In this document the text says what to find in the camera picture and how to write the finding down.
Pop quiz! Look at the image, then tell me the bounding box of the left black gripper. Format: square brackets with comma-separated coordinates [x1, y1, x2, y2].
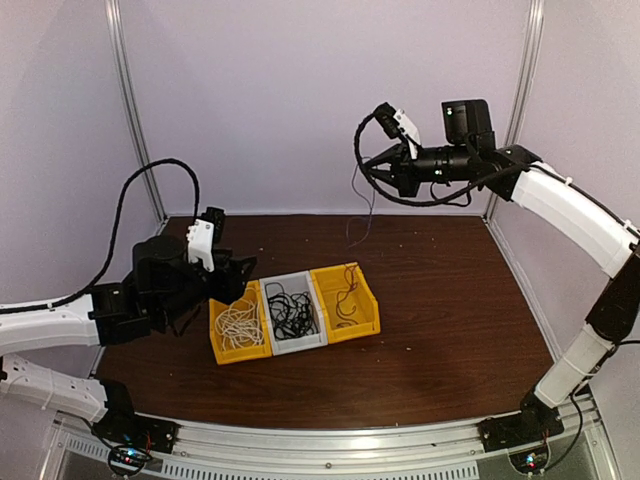
[154, 248, 256, 327]

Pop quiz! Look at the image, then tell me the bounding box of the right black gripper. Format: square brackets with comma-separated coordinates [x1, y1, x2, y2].
[361, 136, 474, 197]

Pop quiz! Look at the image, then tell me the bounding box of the thick white cable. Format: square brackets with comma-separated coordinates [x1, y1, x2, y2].
[213, 287, 266, 351]

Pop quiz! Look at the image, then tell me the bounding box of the purple cable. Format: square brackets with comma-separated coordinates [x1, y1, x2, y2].
[334, 164, 377, 329]

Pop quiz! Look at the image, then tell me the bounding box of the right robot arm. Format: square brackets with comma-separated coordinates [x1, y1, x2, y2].
[354, 99, 639, 442]

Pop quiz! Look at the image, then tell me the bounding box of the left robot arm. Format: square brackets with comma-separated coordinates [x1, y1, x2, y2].
[1, 236, 257, 444]

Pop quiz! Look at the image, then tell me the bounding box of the white plastic bin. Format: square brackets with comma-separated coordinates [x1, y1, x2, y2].
[259, 271, 328, 356]

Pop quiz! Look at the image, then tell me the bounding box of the left yellow plastic bin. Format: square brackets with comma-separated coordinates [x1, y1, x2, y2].
[209, 280, 273, 365]

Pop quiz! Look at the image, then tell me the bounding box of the yellow plastic bin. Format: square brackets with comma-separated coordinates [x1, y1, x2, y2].
[310, 262, 381, 344]
[209, 280, 273, 365]

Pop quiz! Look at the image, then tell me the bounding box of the right yellow plastic bin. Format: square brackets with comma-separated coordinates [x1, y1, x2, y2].
[310, 262, 381, 344]

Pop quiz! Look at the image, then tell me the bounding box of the left round controller board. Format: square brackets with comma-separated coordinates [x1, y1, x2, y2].
[107, 445, 152, 476]

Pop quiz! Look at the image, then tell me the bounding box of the round controller board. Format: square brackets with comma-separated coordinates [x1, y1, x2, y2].
[107, 445, 152, 476]
[509, 447, 550, 475]

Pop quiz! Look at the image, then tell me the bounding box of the right round controller board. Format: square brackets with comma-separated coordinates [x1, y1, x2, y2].
[509, 447, 550, 475]

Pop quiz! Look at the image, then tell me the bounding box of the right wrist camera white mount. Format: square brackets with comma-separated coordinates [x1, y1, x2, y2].
[373, 102, 422, 160]

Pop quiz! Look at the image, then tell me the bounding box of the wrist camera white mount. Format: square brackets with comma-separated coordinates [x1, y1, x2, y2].
[186, 207, 226, 273]
[373, 102, 422, 160]

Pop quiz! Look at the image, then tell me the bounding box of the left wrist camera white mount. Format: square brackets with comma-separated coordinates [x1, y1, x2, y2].
[186, 207, 226, 273]

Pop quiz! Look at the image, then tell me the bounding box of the right arm black sleeved cable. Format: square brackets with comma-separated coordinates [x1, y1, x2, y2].
[353, 113, 524, 207]

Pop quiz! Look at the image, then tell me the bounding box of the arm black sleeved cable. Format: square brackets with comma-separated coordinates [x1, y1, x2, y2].
[353, 113, 524, 207]
[0, 158, 203, 314]

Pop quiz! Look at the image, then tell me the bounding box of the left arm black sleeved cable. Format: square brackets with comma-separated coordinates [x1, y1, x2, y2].
[0, 158, 203, 314]

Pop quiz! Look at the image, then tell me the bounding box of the right aluminium frame post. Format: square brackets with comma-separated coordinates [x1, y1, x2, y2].
[482, 0, 546, 224]

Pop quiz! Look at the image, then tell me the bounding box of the aluminium frame post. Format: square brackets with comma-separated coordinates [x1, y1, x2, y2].
[104, 0, 167, 224]
[482, 0, 546, 224]

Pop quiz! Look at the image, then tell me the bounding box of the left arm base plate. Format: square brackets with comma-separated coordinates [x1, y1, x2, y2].
[93, 412, 179, 454]

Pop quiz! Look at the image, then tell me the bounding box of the front aluminium rail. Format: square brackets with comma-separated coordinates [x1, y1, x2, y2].
[37, 394, 621, 480]

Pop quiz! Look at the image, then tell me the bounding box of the left aluminium frame post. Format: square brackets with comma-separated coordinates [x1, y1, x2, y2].
[104, 0, 167, 224]

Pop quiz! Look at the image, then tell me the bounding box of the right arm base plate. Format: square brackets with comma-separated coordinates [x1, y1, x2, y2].
[478, 411, 564, 452]

